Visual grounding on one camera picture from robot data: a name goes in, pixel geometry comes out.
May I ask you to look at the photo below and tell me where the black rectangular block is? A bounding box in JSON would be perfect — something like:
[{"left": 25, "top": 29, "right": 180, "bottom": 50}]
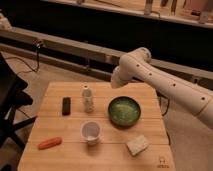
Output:
[{"left": 62, "top": 97, "right": 71, "bottom": 116}]

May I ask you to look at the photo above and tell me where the wooden table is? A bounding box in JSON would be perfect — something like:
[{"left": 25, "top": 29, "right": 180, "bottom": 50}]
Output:
[{"left": 18, "top": 82, "right": 175, "bottom": 171}]

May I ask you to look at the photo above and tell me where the black office chair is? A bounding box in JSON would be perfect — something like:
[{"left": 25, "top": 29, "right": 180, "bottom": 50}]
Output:
[{"left": 0, "top": 53, "right": 38, "bottom": 171}]

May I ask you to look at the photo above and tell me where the orange carrot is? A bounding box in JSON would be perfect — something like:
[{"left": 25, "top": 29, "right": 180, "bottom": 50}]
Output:
[{"left": 38, "top": 137, "right": 62, "bottom": 150}]

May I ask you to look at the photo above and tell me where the black cable on floor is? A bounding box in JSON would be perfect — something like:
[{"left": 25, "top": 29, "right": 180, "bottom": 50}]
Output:
[{"left": 3, "top": 39, "right": 44, "bottom": 74}]

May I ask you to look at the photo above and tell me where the white sponge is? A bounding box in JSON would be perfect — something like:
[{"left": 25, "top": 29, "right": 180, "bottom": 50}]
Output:
[{"left": 126, "top": 135, "right": 149, "bottom": 156}]

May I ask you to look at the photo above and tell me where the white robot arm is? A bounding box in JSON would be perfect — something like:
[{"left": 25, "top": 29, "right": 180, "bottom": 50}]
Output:
[{"left": 111, "top": 47, "right": 213, "bottom": 131}]

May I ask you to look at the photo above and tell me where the white paper cup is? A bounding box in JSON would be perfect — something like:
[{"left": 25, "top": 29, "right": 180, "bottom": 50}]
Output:
[{"left": 81, "top": 121, "right": 101, "bottom": 145}]

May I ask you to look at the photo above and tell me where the green bowl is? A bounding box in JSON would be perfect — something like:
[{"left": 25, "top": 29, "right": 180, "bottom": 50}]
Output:
[{"left": 108, "top": 96, "right": 141, "bottom": 127}]

